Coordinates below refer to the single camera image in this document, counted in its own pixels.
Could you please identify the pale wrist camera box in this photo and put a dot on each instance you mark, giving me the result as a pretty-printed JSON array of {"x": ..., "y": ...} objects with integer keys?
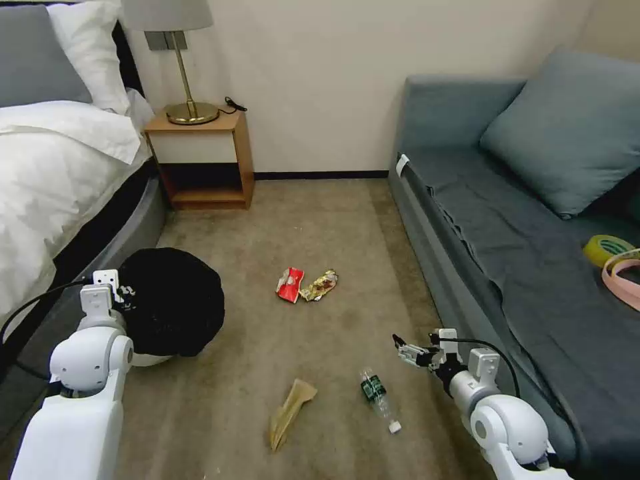
[
  {"x": 106, "y": 277},
  {"x": 445, "y": 337}
]

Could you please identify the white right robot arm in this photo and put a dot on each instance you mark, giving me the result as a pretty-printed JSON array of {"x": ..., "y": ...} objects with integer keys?
[{"x": 505, "y": 425}]

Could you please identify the white bin with black bag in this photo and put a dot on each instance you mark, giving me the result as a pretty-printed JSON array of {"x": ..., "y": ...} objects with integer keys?
[{"x": 175, "y": 300}]

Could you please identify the brown paper bag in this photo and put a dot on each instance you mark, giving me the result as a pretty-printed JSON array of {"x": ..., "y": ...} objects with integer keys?
[{"x": 290, "y": 410}]

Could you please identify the gold foil wrapper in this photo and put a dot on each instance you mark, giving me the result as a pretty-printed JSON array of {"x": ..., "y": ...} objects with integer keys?
[{"x": 320, "y": 286}]

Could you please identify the wooden nightstand white drawer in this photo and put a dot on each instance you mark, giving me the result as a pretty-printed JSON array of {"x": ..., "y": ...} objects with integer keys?
[{"x": 200, "y": 160}]

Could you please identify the white sofa tag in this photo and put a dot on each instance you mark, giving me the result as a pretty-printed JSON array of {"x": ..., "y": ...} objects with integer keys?
[{"x": 402, "y": 165}]

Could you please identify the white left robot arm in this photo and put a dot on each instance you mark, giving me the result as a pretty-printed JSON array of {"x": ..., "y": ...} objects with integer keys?
[{"x": 75, "y": 400}]

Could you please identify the white pillow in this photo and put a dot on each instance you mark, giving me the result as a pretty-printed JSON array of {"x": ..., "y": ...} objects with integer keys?
[{"x": 95, "y": 50}]

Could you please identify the white duvet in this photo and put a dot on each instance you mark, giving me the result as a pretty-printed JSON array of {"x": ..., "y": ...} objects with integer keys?
[{"x": 55, "y": 190}]

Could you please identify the grey wall switch panel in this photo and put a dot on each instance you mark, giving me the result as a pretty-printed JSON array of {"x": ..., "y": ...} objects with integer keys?
[{"x": 166, "y": 40}]

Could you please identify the blue-grey cushion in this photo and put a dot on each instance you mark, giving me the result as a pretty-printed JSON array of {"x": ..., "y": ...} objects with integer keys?
[{"x": 565, "y": 135}]

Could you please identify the red snack wrapper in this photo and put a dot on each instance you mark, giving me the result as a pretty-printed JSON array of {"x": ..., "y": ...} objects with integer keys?
[{"x": 290, "y": 285}]

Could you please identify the black headboard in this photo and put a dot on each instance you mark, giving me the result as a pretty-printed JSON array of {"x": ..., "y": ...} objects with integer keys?
[{"x": 129, "y": 65}]

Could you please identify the pink tape roll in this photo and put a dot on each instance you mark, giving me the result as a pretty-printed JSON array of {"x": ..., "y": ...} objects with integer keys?
[{"x": 622, "y": 280}]

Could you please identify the yellow tape roll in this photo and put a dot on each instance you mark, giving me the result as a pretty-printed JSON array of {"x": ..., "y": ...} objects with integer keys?
[{"x": 607, "y": 248}]

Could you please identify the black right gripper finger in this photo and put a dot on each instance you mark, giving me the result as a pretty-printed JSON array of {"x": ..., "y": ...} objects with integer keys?
[
  {"x": 415, "y": 348},
  {"x": 417, "y": 361}
]

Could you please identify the grey pillow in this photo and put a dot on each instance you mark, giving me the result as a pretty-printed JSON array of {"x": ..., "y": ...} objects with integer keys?
[{"x": 35, "y": 60}]

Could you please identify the dark baseboard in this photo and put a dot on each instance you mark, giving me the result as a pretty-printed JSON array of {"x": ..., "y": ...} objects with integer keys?
[{"x": 320, "y": 175}]

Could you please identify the brass lamp with grey shade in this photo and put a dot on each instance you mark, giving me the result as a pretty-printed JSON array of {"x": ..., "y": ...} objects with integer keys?
[{"x": 185, "y": 60}]

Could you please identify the clear plastic bottle green label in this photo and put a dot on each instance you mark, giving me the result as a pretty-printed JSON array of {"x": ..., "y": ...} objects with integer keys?
[{"x": 375, "y": 392}]

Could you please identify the blue-grey sofa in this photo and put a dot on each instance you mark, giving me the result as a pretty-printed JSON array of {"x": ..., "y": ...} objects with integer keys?
[{"x": 500, "y": 240}]

